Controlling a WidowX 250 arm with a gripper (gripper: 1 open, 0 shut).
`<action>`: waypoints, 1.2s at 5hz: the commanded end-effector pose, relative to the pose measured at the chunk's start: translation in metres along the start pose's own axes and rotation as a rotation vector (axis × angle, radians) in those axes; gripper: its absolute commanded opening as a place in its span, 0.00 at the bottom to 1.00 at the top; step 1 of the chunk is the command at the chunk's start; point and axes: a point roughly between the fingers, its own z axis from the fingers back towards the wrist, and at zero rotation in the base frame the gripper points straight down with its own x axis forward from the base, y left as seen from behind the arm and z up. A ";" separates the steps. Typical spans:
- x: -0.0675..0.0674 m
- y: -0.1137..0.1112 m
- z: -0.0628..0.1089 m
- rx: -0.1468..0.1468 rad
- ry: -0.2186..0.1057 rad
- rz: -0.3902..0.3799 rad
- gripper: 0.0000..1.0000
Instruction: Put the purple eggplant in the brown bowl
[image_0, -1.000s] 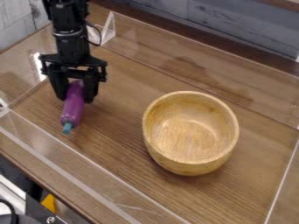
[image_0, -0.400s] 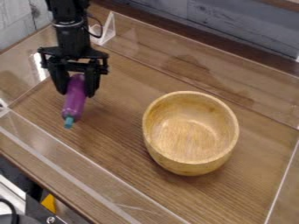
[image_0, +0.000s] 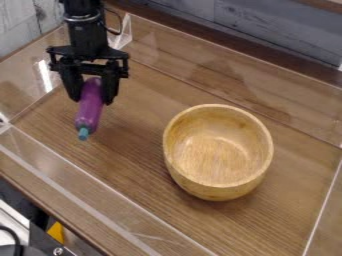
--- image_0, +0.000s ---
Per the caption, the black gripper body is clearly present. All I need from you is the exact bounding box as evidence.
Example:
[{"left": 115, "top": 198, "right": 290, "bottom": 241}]
[{"left": 47, "top": 16, "right": 129, "bottom": 79}]

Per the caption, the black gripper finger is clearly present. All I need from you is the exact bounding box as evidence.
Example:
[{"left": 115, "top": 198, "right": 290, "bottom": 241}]
[
  {"left": 102, "top": 72, "right": 121, "bottom": 105},
  {"left": 60, "top": 69, "right": 85, "bottom": 102}
]

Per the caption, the purple toy eggplant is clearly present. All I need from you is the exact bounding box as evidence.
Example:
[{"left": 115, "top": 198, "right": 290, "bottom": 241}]
[{"left": 75, "top": 77, "right": 103, "bottom": 141}]

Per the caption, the brown wooden bowl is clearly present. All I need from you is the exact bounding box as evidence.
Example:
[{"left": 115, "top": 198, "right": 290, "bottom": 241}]
[{"left": 163, "top": 104, "right": 274, "bottom": 201}]

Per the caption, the yellow black equipment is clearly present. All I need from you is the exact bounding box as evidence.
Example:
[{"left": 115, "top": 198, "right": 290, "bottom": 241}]
[{"left": 28, "top": 222, "right": 87, "bottom": 256}]

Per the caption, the clear acrylic corner bracket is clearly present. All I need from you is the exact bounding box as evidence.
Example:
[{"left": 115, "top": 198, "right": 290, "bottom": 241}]
[{"left": 109, "top": 14, "right": 133, "bottom": 50}]

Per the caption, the black cable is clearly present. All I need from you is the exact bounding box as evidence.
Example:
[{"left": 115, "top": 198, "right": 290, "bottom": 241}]
[{"left": 103, "top": 6, "right": 126, "bottom": 37}]

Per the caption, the clear acrylic tray wall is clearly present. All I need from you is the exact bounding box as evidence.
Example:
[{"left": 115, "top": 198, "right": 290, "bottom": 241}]
[{"left": 0, "top": 123, "right": 215, "bottom": 256}]

